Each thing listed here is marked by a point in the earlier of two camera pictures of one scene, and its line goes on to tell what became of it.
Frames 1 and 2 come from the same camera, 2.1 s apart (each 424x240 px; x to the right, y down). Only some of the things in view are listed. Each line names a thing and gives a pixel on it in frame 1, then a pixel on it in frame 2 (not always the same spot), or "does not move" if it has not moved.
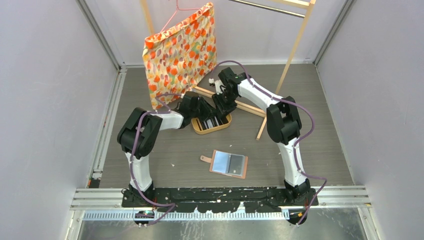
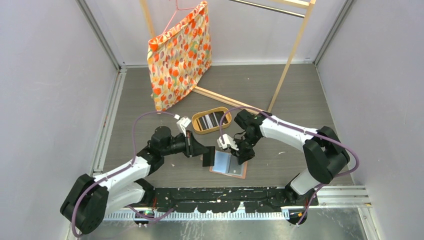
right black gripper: (223, 108) to (243, 155)
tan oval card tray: (197, 130) does not move
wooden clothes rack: (299, 8) does not move
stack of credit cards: (215, 121) does not move
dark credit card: (236, 164) does not move
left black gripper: (209, 111) to (192, 147)
